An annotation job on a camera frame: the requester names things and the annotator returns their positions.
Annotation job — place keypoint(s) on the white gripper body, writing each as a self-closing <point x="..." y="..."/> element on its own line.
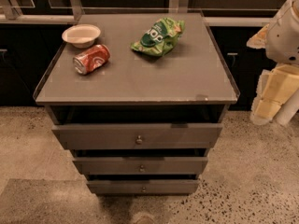
<point x="284" y="37"/>

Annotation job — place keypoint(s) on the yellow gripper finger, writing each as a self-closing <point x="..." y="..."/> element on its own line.
<point x="259" y="39"/>
<point x="277" y="95"/>

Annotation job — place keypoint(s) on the grey top drawer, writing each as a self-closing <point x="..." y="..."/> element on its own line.
<point x="137" y="136"/>

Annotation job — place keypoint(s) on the grey drawer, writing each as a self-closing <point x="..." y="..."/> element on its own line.
<point x="153" y="186"/>
<point x="141" y="165"/>
<point x="137" y="136"/>

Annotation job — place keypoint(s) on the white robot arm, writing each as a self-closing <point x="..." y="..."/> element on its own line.
<point x="277" y="93"/>

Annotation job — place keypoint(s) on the grey drawer cabinet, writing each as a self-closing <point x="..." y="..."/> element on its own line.
<point x="190" y="84"/>

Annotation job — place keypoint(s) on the grey middle drawer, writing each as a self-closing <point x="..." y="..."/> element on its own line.
<point x="141" y="165"/>

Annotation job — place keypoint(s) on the grey bottom drawer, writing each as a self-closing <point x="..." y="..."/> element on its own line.
<point x="153" y="186"/>

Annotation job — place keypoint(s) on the dark right cabinet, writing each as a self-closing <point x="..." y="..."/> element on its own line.
<point x="246" y="64"/>

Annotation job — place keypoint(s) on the dark cabinet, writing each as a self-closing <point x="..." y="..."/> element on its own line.
<point x="25" y="53"/>
<point x="246" y="64"/>

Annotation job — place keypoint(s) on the green chip bag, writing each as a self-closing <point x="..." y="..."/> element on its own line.
<point x="160" y="38"/>

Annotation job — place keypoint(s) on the red soda can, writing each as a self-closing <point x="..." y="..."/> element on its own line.
<point x="91" y="59"/>

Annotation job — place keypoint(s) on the white paper bowl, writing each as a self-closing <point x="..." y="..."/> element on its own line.
<point x="81" y="36"/>

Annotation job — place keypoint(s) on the dark left cabinet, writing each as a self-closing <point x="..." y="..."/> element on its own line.
<point x="25" y="53"/>

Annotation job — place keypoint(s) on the metal railing frame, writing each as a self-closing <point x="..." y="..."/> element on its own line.
<point x="217" y="12"/>

